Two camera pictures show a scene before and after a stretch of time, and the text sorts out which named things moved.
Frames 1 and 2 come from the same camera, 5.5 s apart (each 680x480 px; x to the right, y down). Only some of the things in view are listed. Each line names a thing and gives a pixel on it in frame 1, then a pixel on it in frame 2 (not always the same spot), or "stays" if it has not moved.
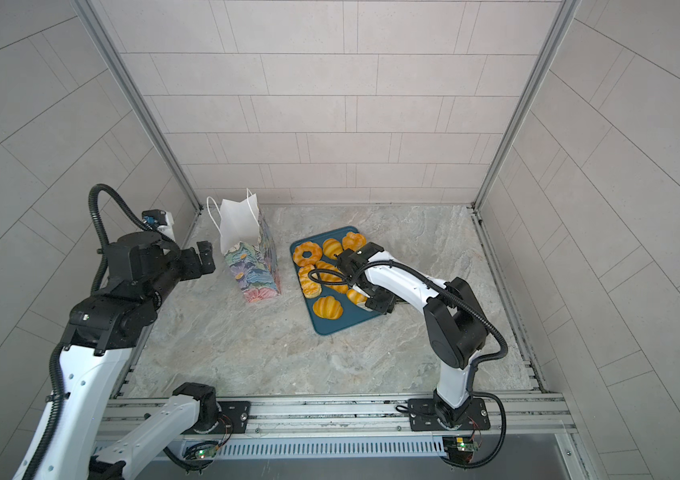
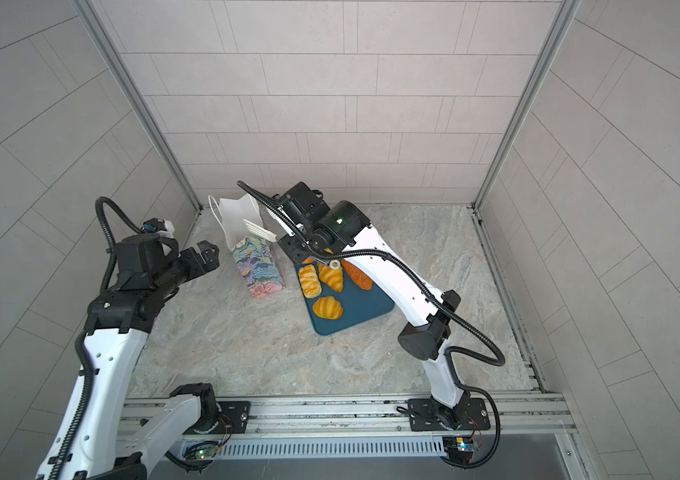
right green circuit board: [459, 449] stays
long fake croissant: [332, 277] stays
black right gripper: [382, 308] -> [292, 249]
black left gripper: [193, 269] stays
